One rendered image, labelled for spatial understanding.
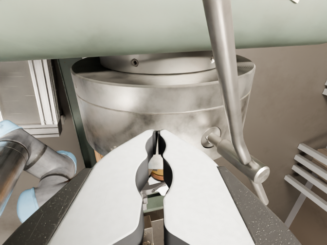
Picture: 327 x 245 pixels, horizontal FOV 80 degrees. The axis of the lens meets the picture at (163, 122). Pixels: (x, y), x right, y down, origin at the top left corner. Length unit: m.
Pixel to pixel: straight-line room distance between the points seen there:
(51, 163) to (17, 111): 0.91
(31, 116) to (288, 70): 2.05
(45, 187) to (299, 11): 0.53
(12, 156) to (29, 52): 0.30
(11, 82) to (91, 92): 1.12
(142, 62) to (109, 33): 0.09
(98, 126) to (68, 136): 1.41
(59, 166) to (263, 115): 1.91
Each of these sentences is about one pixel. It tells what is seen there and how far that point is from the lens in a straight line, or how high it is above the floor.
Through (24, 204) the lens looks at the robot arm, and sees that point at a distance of 0.52.
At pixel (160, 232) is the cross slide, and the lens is 0.89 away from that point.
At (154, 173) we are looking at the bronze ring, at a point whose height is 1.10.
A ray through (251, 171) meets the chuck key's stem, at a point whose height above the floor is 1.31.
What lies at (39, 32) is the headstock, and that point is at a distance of 0.20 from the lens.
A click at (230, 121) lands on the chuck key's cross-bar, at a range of 0.17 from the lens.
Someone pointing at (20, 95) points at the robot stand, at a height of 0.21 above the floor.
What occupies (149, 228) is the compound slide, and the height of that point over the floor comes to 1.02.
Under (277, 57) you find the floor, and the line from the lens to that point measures 2.01.
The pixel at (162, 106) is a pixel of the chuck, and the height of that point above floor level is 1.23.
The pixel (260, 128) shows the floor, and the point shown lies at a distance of 2.23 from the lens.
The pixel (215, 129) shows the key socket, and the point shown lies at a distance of 0.28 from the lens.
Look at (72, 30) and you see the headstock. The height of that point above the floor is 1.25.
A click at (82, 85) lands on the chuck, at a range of 0.29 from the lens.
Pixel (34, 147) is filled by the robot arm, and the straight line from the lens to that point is 0.56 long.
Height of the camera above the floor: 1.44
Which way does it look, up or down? 59 degrees down
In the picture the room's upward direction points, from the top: 151 degrees clockwise
